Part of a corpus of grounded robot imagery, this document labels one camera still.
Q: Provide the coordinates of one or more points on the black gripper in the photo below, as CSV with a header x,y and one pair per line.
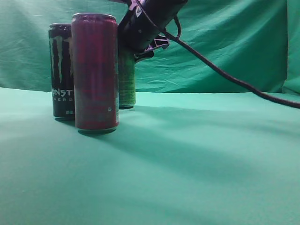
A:
x,y
140,28

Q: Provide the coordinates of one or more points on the green energy drink can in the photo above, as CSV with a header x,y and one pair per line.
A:
x,y
126,75

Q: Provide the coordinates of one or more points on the pink energy drink can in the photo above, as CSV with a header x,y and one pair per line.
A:
x,y
95,64

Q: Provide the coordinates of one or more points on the green backdrop cloth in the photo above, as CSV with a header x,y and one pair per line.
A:
x,y
257,41

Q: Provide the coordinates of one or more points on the black Monster energy can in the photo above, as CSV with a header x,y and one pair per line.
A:
x,y
62,75

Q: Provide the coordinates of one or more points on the green table cloth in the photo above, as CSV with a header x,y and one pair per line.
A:
x,y
175,159

